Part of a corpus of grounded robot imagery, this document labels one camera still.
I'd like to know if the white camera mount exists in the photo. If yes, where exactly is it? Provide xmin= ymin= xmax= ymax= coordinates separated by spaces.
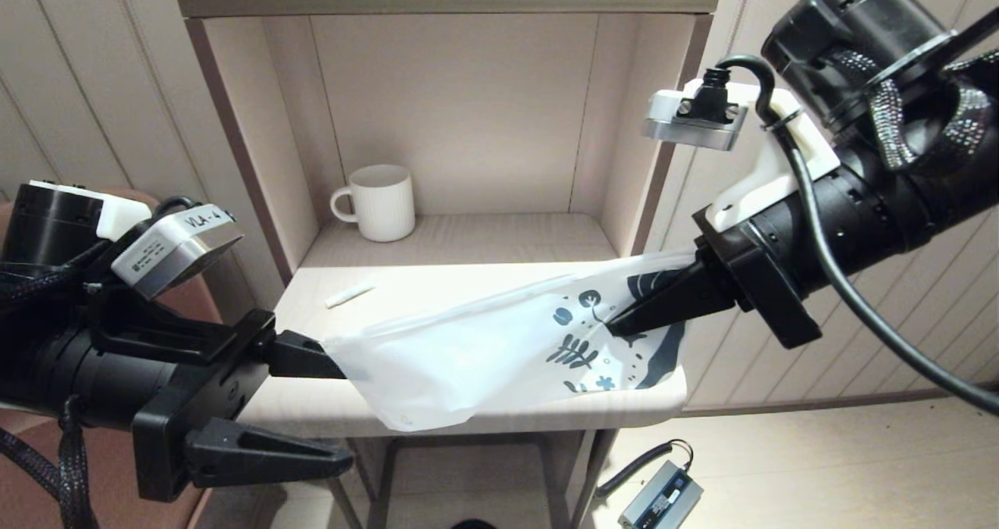
xmin=98 ymin=197 xmax=154 ymax=241
xmin=699 ymin=84 xmax=842 ymax=232

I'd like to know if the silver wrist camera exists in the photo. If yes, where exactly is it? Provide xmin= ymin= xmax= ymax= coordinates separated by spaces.
xmin=642 ymin=76 xmax=748 ymax=152
xmin=112 ymin=204 xmax=244 ymax=300

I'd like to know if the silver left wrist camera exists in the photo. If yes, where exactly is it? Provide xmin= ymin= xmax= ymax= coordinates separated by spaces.
xmin=112 ymin=204 xmax=244 ymax=300

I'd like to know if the black corrugated floor cable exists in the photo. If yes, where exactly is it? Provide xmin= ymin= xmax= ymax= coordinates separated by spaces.
xmin=596 ymin=439 xmax=694 ymax=500

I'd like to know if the black braided left arm sleeve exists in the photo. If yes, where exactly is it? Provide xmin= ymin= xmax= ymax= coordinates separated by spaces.
xmin=0 ymin=416 xmax=98 ymax=529

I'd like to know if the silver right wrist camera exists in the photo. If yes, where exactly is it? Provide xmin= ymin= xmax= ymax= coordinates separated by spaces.
xmin=642 ymin=76 xmax=748 ymax=152

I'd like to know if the small white stick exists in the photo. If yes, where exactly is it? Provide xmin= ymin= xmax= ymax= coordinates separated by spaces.
xmin=325 ymin=282 xmax=377 ymax=310

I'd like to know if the pink upholstered chair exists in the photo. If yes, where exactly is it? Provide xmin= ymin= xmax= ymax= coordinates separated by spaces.
xmin=0 ymin=188 xmax=235 ymax=529

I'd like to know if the white ribbed ceramic mug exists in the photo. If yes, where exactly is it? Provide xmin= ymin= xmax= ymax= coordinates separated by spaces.
xmin=330 ymin=164 xmax=416 ymax=243

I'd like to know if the black right camera cable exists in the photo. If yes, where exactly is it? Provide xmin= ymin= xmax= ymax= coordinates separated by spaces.
xmin=714 ymin=55 xmax=999 ymax=418

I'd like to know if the white floral zip pouch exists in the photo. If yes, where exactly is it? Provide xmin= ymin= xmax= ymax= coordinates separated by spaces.
xmin=322 ymin=250 xmax=699 ymax=434

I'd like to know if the grey power adapter box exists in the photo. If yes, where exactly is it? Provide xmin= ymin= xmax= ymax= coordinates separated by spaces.
xmin=618 ymin=460 xmax=703 ymax=529

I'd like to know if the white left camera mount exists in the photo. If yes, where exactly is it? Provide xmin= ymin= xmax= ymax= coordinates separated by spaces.
xmin=98 ymin=197 xmax=154 ymax=241

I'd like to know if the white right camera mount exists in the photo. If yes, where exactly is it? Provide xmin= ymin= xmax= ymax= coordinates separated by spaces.
xmin=699 ymin=84 xmax=842 ymax=232

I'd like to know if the black braided arm sleeve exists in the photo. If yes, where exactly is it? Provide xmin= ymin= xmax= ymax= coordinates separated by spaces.
xmin=0 ymin=416 xmax=98 ymax=529
xmin=831 ymin=45 xmax=999 ymax=171

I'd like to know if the black braided right arm sleeve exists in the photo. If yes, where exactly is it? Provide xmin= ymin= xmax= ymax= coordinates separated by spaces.
xmin=831 ymin=45 xmax=999 ymax=171

